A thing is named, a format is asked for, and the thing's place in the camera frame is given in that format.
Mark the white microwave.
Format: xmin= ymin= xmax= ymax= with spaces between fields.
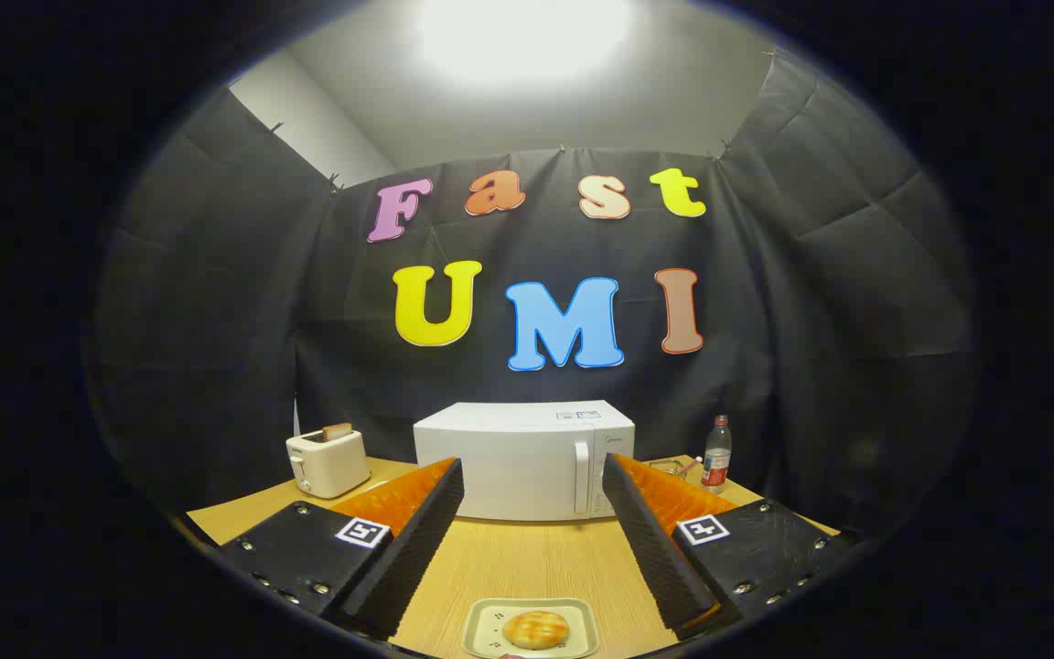
xmin=414 ymin=401 xmax=636 ymax=523

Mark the white toaster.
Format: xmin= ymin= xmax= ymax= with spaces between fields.
xmin=286 ymin=428 xmax=372 ymax=500

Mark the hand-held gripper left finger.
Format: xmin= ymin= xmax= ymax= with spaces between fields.
xmin=216 ymin=458 xmax=466 ymax=642

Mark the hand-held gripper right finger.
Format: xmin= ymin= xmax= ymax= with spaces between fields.
xmin=602 ymin=453 xmax=857 ymax=642

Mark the golden bread bun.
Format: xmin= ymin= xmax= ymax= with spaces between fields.
xmin=502 ymin=610 xmax=571 ymax=651

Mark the cream square plate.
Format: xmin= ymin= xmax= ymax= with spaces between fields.
xmin=461 ymin=598 xmax=601 ymax=659

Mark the clear plastic water bottle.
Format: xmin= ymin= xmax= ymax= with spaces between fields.
xmin=701 ymin=415 xmax=733 ymax=495

